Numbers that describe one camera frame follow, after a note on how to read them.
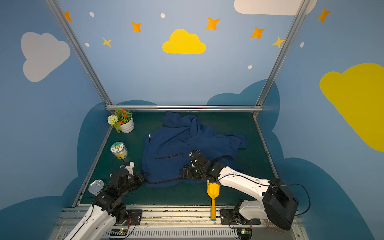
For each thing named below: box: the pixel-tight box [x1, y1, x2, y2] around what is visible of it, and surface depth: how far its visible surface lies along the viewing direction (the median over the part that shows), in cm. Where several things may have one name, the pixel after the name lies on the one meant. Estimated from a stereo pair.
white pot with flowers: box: [107, 108, 135, 134], surface depth 101 cm
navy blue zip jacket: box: [141, 111, 248, 187], surface depth 98 cm
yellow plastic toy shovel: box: [207, 182, 220, 222], surface depth 84 cm
